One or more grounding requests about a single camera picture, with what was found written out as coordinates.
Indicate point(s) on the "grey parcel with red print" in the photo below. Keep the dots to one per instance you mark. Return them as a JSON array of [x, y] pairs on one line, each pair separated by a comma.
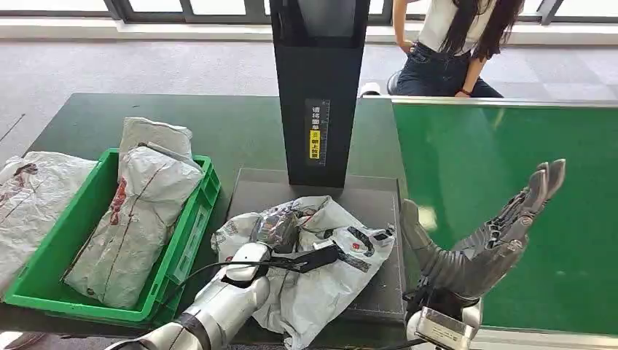
[[140, 227]]

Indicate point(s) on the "green conveyor belt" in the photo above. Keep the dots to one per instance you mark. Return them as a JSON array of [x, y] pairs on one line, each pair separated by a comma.
[[483, 145]]

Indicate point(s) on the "dark window frame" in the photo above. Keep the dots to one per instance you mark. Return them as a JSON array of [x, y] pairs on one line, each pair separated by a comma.
[[256, 9]]

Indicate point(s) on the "black and yellow label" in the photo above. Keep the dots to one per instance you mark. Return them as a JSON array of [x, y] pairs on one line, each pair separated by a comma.
[[316, 135]]

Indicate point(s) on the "person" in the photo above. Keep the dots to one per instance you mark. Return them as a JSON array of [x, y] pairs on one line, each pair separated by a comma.
[[444, 48]]

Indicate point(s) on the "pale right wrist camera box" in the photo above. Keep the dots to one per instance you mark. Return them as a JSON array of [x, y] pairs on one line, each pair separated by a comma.
[[442, 331]]

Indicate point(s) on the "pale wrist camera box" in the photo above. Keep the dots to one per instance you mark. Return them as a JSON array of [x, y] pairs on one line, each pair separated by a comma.
[[442, 331], [246, 263]]

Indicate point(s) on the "grey parcel dark red print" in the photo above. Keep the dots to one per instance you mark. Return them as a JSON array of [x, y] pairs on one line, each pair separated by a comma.
[[34, 203]]

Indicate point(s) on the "grey parcel black round print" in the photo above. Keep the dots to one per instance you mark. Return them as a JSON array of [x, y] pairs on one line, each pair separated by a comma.
[[318, 294]]

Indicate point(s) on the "plain grey parcel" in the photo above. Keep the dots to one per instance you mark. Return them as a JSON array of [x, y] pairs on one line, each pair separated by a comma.
[[154, 133]]

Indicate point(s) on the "grey weighing platform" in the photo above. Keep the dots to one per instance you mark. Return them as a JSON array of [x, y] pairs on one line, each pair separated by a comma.
[[372, 212]]

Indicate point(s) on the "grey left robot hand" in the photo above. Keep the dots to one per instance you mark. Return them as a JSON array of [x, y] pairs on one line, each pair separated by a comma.
[[277, 229]]

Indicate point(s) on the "green plastic crate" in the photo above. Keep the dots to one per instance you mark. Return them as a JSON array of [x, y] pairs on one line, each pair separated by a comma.
[[63, 261]]

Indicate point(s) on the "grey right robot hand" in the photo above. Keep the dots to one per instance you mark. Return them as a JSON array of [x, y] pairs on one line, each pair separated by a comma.
[[473, 270]]

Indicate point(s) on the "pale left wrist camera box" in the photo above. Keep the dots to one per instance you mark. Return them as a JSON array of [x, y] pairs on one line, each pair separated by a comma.
[[246, 263]]

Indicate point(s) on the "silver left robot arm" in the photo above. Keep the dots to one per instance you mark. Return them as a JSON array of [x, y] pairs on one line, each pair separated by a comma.
[[217, 309]]

